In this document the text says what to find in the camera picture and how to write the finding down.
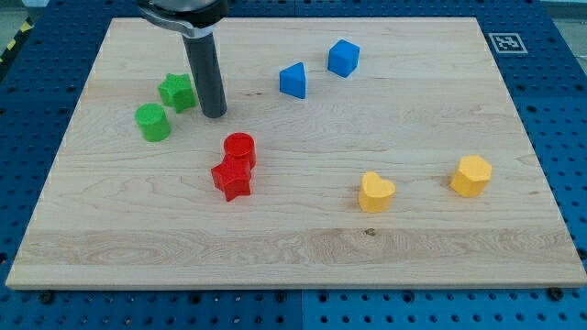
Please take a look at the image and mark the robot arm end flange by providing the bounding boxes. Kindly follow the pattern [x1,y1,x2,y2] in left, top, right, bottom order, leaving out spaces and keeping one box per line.
[136,0,229,39]

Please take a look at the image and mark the wooden board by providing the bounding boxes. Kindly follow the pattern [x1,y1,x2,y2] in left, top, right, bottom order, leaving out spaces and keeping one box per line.
[6,17,586,291]

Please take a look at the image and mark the red cylinder block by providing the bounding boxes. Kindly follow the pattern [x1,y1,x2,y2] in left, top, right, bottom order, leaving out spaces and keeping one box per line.
[224,132,257,169]

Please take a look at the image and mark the red star block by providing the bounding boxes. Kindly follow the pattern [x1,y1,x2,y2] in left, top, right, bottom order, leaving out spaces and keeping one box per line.
[211,155,251,202]

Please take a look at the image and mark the blue triangle block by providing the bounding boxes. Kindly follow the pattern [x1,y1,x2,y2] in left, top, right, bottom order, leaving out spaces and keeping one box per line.
[279,62,306,99]

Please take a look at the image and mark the yellow heart block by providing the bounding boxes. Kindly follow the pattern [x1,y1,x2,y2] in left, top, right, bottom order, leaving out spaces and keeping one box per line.
[358,171,396,213]

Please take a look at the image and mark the blue cube block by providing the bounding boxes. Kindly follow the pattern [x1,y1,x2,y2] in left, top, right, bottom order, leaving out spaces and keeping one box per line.
[327,39,360,78]

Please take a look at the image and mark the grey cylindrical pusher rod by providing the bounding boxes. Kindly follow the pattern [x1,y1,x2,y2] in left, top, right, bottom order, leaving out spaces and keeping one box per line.
[183,33,227,118]

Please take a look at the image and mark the green star block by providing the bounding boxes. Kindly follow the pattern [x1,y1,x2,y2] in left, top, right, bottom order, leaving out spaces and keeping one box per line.
[158,73,197,113]

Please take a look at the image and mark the green cylinder block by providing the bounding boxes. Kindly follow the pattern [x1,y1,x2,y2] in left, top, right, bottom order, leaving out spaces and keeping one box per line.
[134,103,172,142]

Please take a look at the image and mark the yellow hexagon block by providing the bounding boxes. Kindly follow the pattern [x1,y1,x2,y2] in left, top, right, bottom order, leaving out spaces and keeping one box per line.
[449,155,493,197]

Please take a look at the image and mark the white fiducial marker tag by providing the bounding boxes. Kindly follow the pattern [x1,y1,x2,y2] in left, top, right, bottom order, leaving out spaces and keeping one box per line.
[488,32,527,54]

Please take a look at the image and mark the black screw left front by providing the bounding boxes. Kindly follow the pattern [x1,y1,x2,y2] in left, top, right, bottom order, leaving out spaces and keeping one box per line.
[38,291,55,304]

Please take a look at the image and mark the black screw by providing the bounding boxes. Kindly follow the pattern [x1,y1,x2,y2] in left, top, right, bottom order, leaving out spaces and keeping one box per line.
[547,287,565,302]
[38,291,55,304]

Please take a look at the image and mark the black screw right front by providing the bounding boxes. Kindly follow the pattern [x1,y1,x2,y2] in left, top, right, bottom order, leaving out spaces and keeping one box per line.
[547,287,565,302]

